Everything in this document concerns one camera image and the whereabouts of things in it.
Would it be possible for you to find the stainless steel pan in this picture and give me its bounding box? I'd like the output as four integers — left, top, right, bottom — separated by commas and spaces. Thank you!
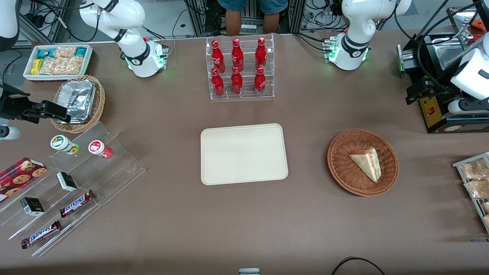
434, 37, 475, 73

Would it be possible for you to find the clear acrylic bottle rack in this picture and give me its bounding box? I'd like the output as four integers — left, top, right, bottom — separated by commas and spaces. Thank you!
206, 34, 275, 100

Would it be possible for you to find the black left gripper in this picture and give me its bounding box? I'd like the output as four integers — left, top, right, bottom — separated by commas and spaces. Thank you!
406, 76, 460, 106

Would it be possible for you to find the brown chocolate bar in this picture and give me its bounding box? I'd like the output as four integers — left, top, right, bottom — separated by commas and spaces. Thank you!
21, 220, 62, 249
59, 190, 96, 218

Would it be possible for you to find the green lidded drink cup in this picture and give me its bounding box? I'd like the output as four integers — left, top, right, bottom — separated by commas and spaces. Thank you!
50, 135, 80, 155

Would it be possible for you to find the small tan wicker basket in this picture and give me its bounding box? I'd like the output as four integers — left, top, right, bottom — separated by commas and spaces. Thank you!
51, 75, 105, 134

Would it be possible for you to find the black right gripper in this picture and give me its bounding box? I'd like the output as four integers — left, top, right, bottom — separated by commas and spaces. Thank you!
0, 85, 71, 123

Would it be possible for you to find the black looped floor cable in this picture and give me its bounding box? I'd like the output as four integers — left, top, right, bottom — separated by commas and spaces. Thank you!
330, 257, 386, 275

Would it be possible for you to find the large brown wicker basket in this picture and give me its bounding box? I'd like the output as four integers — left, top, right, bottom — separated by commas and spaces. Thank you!
327, 129, 400, 197

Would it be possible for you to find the black hot food display case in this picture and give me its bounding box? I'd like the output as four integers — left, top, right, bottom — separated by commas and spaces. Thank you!
415, 6, 489, 134

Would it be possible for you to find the white rectangular snack box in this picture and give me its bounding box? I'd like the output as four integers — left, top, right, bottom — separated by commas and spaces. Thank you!
23, 44, 93, 83

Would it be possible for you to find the red cookie box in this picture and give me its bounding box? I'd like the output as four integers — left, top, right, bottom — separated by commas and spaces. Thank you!
0, 157, 48, 203

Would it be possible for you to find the cream rectangular tray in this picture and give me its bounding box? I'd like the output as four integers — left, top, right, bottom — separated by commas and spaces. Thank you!
201, 123, 289, 186

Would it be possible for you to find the triangular sandwich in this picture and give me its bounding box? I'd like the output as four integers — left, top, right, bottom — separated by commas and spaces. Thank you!
349, 148, 382, 183

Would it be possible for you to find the red lidded drink cup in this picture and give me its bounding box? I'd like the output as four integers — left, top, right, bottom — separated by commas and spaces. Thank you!
88, 140, 113, 159

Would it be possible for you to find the clear acrylic stepped display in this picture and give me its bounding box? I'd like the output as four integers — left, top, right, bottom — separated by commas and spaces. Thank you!
0, 121, 146, 257

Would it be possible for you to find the red cola bottle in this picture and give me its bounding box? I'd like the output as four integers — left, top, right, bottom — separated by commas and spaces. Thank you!
254, 67, 267, 96
211, 40, 226, 74
231, 66, 243, 95
231, 38, 244, 72
255, 37, 267, 70
211, 68, 225, 97

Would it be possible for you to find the clear bag of crackers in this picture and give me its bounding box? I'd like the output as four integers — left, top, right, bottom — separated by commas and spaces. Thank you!
55, 46, 78, 58
40, 56, 84, 75

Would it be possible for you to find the person in denim shorts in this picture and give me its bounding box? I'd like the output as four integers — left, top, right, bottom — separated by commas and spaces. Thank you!
217, 0, 289, 36

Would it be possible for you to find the small black carton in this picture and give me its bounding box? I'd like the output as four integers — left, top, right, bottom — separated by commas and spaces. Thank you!
20, 197, 45, 217
57, 171, 78, 192

